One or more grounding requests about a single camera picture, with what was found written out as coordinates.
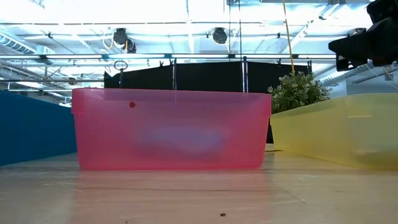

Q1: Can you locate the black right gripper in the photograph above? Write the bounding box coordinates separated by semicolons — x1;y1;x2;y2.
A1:
328;0;398;73

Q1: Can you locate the blue orange granola bar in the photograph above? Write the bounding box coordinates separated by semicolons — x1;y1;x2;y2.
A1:
136;124;228;157

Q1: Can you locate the small green potted plant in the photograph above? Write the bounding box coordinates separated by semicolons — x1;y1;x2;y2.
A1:
267;71;332;114

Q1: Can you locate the yellow translucent plastic bin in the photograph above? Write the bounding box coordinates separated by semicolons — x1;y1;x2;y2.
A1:
269;93;398;171

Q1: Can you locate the black round ceiling fixture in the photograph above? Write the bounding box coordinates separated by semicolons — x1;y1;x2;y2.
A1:
211;27;228;45
113;27;129;45

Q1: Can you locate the black backdrop panel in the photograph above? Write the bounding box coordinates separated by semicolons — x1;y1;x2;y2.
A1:
103;60;313;94

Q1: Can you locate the red translucent plastic bin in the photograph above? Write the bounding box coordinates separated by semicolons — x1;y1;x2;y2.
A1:
71;87;273;172

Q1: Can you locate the dark blue plastic bin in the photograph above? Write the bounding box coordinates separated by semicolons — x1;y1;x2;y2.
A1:
0;90;78;167

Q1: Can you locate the yellow hanging cable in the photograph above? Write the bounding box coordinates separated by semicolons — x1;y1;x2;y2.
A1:
281;0;296;77

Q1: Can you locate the metal ring post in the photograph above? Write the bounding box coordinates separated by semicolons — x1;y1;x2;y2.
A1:
113;59;129;89

